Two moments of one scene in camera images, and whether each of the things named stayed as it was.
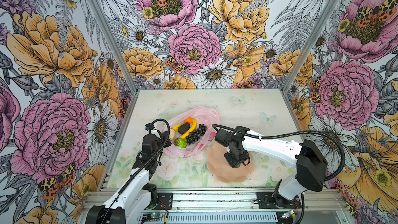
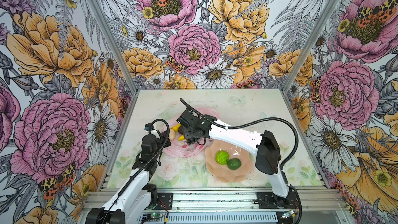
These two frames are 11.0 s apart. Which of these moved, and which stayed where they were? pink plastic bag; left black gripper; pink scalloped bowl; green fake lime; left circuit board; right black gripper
Moved: right black gripper; green fake lime
Stayed: pink plastic bag; pink scalloped bowl; left black gripper; left circuit board
